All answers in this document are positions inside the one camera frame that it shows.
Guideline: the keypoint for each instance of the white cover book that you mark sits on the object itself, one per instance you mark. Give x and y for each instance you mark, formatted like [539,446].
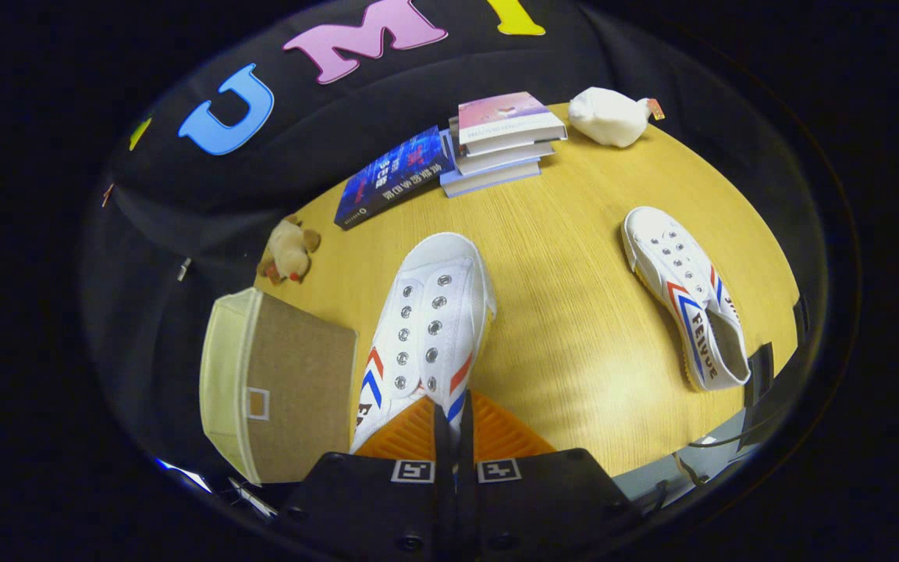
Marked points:
[496,158]

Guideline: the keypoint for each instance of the white plush toy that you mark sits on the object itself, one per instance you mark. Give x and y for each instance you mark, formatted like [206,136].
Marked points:
[609,117]

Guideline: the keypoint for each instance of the black bracket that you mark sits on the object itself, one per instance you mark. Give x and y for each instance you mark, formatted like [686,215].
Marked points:
[759,375]

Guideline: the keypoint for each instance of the small white clip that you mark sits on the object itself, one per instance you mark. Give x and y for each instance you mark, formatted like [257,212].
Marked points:
[183,270]

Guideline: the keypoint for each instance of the light blue cover book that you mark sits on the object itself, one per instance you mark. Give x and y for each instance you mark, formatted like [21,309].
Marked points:
[488,178]

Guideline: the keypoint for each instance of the lit computer screen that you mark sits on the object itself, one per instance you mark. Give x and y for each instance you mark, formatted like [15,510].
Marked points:
[184,473]

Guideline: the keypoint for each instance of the pink cover book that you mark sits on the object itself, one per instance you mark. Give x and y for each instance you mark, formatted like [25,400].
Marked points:
[500,113]

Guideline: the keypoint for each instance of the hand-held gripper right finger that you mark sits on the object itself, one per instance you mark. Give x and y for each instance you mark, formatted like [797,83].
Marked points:
[465,484]

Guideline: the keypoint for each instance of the white canvas shoe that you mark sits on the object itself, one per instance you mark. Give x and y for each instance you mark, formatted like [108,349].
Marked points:
[434,312]
[676,273]

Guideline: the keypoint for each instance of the dark blue book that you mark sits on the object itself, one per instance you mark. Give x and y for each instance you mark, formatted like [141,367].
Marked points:
[391,176]

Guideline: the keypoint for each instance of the beige fabric storage box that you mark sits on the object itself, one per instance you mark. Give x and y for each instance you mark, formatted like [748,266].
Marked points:
[293,390]

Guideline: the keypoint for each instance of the tan plush dog toy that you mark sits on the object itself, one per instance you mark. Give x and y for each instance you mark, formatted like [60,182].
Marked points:
[291,250]

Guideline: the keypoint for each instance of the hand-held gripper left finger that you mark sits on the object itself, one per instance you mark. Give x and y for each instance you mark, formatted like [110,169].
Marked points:
[444,484]

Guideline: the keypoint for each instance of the small red clip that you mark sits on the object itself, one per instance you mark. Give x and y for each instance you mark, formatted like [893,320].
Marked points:
[107,195]

